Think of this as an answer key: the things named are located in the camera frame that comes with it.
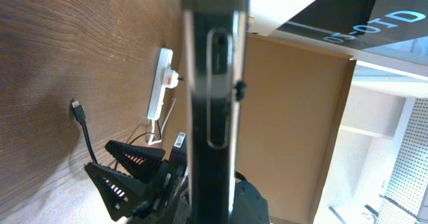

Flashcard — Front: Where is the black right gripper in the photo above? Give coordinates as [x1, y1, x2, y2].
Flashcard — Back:
[84, 140, 187, 224]

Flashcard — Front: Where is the black usb charging cable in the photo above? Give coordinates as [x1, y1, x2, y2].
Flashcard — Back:
[70, 99, 165, 166]

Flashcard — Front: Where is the white power strip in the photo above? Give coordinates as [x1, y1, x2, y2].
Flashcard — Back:
[147, 47, 173, 120]

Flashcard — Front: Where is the black smartphone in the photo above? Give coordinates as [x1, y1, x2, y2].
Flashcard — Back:
[181, 0, 249, 223]

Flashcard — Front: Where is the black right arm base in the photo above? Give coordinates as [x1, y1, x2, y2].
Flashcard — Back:
[231, 172, 270, 224]

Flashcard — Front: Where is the white usb charger adapter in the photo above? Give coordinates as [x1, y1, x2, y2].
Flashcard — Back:
[163, 68, 184, 89]

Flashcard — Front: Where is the dark glass door panel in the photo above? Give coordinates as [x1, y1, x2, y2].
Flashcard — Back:
[271, 0, 427, 66]

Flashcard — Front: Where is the white power strip cord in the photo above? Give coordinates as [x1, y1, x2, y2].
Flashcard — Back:
[146, 97, 177, 146]

